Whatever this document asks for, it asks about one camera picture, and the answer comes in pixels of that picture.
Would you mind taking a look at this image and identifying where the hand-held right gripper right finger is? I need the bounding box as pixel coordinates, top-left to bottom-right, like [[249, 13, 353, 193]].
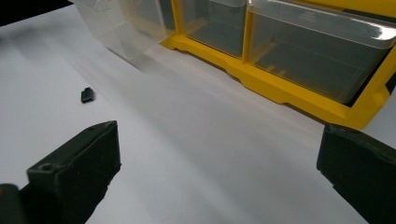
[[316, 123, 396, 224]]

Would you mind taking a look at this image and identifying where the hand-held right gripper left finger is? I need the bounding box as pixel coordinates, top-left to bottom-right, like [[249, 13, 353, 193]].
[[19, 120, 122, 224]]

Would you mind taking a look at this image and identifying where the small black plastic part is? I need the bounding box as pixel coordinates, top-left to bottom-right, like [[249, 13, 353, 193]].
[[80, 87, 96, 105]]

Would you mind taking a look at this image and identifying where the yellow drawer organizer cabinet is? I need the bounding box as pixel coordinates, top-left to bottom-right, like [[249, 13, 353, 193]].
[[160, 0, 396, 131]]

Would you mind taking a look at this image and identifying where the clear plastic drawer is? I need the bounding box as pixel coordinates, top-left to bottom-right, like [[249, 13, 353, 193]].
[[247, 0, 396, 105], [72, 0, 177, 62], [177, 0, 250, 60]]

